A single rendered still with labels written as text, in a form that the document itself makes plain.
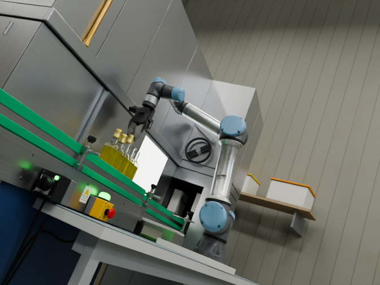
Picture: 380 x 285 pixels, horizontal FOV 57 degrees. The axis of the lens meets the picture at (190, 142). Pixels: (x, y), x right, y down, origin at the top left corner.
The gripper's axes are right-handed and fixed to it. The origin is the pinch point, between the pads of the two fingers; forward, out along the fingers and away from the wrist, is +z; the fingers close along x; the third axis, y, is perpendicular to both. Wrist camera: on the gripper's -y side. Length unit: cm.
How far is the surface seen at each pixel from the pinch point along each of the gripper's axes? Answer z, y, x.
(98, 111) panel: -3.0, -16.7, 11.9
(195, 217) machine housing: 16, 99, -13
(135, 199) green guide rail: 27.7, 5.5, -13.5
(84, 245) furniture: 50, -55, -38
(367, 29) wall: -380, 354, -81
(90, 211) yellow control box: 41, -32, -19
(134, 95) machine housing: -25.8, 7.6, 15.1
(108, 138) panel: 4.3, -0.6, 12.1
